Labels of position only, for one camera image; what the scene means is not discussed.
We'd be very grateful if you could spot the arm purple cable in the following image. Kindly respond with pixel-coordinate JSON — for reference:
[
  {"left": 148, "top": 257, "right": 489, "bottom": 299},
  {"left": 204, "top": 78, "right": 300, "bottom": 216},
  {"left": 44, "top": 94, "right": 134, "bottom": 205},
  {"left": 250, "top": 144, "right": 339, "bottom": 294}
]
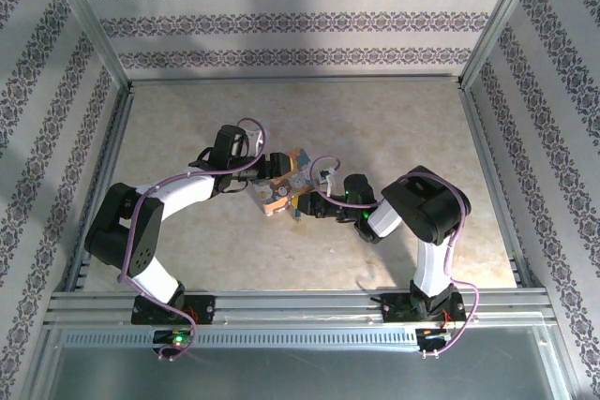
[
  {"left": 310, "top": 156, "right": 480, "bottom": 359},
  {"left": 116, "top": 117, "right": 267, "bottom": 363}
]

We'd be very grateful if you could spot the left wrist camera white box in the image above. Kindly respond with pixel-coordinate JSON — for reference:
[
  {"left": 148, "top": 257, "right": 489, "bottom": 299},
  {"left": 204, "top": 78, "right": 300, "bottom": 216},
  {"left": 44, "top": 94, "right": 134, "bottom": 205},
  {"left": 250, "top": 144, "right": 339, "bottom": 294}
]
[{"left": 235, "top": 126, "right": 264, "bottom": 154}]

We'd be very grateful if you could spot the slotted grey cable duct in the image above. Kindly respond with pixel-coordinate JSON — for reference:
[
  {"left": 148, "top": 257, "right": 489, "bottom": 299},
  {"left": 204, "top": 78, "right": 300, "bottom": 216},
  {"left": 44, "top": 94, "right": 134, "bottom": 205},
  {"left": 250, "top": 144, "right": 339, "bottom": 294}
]
[{"left": 60, "top": 329, "right": 541, "bottom": 349}]

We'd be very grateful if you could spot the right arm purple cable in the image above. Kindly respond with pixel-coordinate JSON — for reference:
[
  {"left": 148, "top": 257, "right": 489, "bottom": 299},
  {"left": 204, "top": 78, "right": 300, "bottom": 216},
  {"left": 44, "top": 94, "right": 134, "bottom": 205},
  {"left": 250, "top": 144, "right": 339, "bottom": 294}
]
[{"left": 310, "top": 156, "right": 480, "bottom": 359}]

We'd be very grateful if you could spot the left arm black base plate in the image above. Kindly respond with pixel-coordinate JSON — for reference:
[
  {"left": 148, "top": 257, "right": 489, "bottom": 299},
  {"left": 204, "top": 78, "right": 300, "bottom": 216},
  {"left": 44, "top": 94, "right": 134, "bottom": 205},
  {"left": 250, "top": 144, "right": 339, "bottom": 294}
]
[{"left": 130, "top": 294, "right": 217, "bottom": 326}]

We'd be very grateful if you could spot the orange LOVE printed tin box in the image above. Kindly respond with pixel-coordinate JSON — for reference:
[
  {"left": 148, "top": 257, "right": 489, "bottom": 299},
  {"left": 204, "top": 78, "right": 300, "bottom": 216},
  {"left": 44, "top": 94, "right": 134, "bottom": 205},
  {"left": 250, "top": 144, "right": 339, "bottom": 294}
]
[{"left": 250, "top": 146, "right": 316, "bottom": 218}]

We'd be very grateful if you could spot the aluminium rail carrying arm bases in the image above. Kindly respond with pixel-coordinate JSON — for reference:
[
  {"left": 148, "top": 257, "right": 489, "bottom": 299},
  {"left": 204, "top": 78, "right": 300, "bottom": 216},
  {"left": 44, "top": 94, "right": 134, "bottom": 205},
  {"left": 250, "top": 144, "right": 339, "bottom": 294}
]
[{"left": 42, "top": 288, "right": 558, "bottom": 327}]

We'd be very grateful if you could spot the aluminium corner post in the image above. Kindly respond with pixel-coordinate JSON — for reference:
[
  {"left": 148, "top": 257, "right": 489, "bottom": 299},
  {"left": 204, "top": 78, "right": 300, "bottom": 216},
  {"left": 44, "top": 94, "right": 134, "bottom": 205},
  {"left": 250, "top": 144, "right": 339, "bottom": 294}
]
[
  {"left": 37, "top": 0, "right": 132, "bottom": 88},
  {"left": 458, "top": 0, "right": 549, "bottom": 88}
]

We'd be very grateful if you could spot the aluminium side rail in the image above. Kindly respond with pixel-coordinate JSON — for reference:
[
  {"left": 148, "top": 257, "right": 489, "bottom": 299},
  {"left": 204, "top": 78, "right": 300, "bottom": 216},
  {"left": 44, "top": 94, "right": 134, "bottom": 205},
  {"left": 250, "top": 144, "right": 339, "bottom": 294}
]
[
  {"left": 457, "top": 85, "right": 548, "bottom": 289},
  {"left": 67, "top": 85, "right": 137, "bottom": 293}
]

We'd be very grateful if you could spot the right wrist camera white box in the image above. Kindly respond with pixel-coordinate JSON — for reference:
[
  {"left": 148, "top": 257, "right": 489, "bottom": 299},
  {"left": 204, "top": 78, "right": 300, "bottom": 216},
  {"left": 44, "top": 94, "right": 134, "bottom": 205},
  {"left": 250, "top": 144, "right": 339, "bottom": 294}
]
[{"left": 317, "top": 167, "right": 339, "bottom": 196}]

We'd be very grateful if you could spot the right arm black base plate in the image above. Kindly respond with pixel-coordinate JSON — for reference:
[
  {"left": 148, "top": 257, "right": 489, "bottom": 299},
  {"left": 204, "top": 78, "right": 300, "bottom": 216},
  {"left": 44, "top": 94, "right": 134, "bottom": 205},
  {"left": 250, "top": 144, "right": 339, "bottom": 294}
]
[{"left": 382, "top": 292, "right": 468, "bottom": 324}]

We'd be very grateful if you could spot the grey metal sheet panel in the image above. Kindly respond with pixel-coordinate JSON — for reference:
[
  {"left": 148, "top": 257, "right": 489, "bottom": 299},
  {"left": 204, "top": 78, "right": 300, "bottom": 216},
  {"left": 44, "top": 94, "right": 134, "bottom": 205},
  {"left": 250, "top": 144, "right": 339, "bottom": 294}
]
[{"left": 39, "top": 347, "right": 571, "bottom": 400}]

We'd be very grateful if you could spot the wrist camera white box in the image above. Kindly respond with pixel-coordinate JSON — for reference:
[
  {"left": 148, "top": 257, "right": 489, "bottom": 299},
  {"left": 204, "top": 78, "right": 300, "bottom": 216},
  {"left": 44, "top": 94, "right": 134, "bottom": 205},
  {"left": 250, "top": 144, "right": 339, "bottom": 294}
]
[
  {"left": 317, "top": 167, "right": 339, "bottom": 196},
  {"left": 235, "top": 126, "right": 264, "bottom": 154}
]

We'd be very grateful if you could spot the aluminium rail under patterned wall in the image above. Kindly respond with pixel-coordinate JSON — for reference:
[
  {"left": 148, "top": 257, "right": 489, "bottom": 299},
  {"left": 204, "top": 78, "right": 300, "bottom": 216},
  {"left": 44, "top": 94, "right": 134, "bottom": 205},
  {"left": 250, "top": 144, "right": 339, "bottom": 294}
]
[{"left": 126, "top": 72, "right": 466, "bottom": 88}]

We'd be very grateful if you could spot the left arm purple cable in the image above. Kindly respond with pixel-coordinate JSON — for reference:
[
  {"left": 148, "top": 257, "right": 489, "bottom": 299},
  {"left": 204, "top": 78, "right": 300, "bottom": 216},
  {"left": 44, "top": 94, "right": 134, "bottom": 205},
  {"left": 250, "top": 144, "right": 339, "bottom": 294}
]
[{"left": 116, "top": 117, "right": 267, "bottom": 363}]

